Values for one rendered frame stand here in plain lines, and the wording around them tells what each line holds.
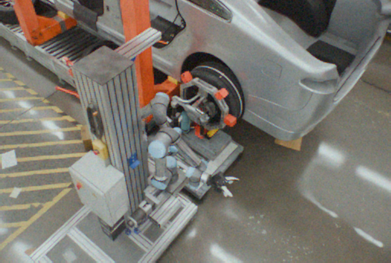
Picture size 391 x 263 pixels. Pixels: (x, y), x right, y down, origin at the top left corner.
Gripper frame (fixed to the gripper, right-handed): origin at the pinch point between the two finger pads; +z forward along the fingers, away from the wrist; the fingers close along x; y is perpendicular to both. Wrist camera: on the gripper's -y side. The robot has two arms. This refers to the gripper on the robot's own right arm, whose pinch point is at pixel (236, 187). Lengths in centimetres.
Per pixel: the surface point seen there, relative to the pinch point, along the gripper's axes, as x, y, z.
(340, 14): -268, -30, 38
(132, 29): -74, -51, -121
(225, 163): -111, 102, -28
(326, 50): -235, 0, 36
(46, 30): -159, 36, -296
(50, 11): -251, 63, -370
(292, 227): -73, 115, 58
